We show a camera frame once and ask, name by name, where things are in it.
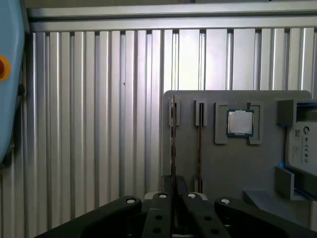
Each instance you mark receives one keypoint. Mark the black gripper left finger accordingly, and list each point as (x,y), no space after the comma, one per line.
(158,218)

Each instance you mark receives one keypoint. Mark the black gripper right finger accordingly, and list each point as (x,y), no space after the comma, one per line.
(205,220)

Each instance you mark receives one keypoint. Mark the blue RAM stick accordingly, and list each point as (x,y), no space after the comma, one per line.
(200,148)
(174,148)

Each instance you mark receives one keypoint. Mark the grey parts rack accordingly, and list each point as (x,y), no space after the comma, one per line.
(223,161)

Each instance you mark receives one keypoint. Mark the silver CPU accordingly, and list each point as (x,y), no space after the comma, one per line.
(238,122)

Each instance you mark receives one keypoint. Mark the hard disk in blue carrier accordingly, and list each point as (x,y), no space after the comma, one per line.
(304,138)

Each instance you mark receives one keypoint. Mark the pale blue teach pendant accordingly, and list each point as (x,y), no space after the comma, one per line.
(12,99)

